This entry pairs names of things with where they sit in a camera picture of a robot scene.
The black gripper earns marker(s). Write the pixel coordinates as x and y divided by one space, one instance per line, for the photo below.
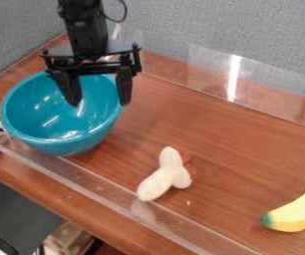
92 53

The clear acrylic back barrier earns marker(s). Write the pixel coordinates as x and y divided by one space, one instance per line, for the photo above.
239 80

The wooden object below table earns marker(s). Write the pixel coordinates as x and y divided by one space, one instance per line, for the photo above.
68 240

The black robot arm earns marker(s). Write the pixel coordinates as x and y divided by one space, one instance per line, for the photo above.
86 8

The clear acrylic front barrier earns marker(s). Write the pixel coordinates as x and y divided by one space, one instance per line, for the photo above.
107 173

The yellow toy banana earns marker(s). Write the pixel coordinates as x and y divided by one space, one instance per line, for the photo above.
287 217

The blue ceramic bowl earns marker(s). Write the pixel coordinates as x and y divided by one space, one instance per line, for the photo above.
37 116

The clear acrylic barrier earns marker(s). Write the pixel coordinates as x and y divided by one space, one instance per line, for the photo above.
239 80
107 173

